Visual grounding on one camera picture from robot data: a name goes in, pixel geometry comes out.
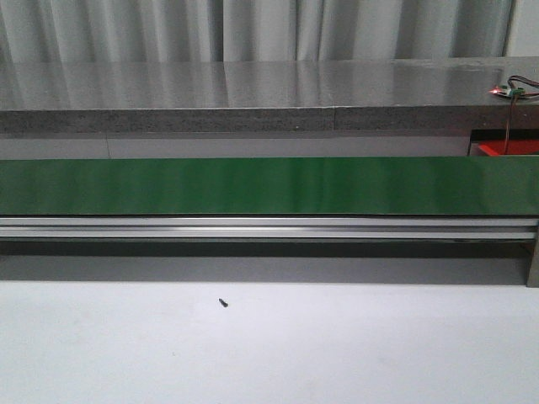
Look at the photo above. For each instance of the grey stone counter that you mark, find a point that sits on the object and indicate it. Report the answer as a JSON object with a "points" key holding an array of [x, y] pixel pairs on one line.
{"points": [[233, 96]]}

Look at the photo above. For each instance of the red plastic bin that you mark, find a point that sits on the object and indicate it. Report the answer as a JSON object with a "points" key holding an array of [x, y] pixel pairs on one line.
{"points": [[512, 148]]}

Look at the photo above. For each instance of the aluminium conveyor side rail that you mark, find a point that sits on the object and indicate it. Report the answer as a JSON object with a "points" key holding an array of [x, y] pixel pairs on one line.
{"points": [[243, 227]]}

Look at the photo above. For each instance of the grey conveyor support leg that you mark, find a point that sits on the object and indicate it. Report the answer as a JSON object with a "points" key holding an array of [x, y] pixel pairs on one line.
{"points": [[533, 272]]}

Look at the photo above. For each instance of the grey curtain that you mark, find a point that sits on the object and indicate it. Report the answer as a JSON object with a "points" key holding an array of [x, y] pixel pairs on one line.
{"points": [[111, 31]]}

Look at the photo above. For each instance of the small green circuit board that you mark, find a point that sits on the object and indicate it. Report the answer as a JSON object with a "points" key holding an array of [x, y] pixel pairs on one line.
{"points": [[504, 91]]}

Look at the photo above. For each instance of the green conveyor belt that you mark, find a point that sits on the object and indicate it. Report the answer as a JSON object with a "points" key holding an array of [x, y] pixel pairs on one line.
{"points": [[491, 186]]}

